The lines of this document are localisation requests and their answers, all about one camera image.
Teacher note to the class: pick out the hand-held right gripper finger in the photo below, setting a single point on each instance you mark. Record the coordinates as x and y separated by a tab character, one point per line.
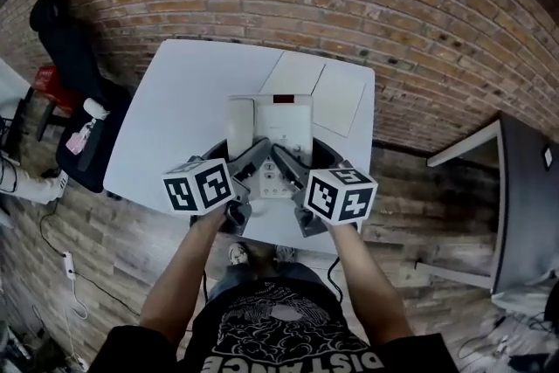
327	153
288	166

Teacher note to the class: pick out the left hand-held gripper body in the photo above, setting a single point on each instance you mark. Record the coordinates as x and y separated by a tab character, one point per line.
201	188

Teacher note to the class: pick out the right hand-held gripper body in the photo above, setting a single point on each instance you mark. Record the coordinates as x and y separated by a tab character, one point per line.
340	196

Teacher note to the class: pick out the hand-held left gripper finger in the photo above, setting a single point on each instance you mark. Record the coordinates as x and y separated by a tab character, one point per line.
255	155
216	150

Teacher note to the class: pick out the person's right forearm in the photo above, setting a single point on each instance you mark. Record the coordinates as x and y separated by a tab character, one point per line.
371	284

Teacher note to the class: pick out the person's left forearm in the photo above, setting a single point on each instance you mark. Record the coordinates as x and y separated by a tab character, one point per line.
179	279

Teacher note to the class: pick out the black office chair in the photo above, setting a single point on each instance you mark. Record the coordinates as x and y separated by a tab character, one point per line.
74	65

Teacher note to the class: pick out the person's left shoe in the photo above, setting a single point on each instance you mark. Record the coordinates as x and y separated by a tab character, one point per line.
238	254

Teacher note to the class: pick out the person's shoe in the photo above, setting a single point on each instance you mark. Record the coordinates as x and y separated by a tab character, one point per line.
285	253
238	254

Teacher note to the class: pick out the person's right shoe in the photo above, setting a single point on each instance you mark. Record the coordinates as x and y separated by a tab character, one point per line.
285	253

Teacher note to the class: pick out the person's blue jeans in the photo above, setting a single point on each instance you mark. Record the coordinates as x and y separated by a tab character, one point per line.
271	273

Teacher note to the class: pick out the white soft item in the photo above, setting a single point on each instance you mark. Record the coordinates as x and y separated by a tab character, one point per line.
96	108

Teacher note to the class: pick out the pink spray bottle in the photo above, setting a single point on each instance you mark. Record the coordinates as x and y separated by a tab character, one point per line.
78	139

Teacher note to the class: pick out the black printed t-shirt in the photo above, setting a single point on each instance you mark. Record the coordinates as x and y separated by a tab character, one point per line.
279	332

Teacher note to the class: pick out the white power strip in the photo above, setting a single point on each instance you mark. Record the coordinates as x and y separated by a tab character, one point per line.
68	264

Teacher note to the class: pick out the red box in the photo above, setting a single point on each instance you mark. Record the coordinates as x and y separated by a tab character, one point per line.
48	80

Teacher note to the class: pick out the dark grey side table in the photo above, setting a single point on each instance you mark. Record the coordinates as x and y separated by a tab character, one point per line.
524	196

